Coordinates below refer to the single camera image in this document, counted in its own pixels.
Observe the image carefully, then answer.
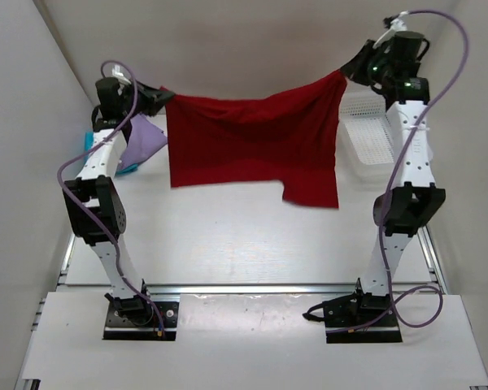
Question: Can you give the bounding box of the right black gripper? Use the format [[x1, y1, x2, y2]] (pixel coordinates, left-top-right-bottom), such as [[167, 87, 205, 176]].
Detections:
[[344, 39, 399, 87]]

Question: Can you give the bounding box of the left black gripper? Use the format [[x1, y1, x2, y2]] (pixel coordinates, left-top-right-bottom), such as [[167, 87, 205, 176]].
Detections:
[[120, 77, 174, 119]]

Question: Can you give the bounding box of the purple t shirt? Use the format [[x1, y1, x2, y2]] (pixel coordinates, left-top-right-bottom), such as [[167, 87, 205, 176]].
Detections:
[[117, 115, 168, 172]]

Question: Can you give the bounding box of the teal t shirt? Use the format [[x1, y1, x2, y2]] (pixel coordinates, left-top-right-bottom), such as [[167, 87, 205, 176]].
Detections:
[[78, 129, 138, 180]]

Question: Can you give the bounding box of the red t shirt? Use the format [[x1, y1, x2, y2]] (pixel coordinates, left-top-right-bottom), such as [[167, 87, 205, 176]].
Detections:
[[166, 70, 347, 209]]

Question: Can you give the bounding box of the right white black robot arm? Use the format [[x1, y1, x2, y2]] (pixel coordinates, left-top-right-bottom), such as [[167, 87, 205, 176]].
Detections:
[[303, 31, 446, 332]]

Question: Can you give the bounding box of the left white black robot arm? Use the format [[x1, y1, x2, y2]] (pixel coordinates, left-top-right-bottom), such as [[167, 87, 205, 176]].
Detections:
[[59, 76, 174, 332]]

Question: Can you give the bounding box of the white plastic basket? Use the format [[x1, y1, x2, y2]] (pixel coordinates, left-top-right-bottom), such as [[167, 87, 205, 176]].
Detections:
[[338, 92, 436, 188]]

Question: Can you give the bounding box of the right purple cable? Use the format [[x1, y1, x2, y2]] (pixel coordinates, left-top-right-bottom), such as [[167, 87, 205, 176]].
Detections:
[[325, 8, 471, 335]]

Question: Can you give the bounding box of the aluminium rail front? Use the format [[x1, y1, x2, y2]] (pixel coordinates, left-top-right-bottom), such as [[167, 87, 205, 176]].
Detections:
[[146, 283, 444, 296]]

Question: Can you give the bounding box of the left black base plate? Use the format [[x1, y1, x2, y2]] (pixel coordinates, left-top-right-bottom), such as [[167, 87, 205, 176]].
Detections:
[[102, 293, 180, 341]]

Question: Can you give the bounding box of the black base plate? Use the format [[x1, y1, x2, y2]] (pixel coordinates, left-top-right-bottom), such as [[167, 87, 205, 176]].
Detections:
[[323, 300, 403, 344], [102, 293, 180, 341]]

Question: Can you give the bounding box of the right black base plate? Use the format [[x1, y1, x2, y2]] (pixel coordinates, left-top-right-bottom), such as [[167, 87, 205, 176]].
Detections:
[[323, 300, 403, 344]]

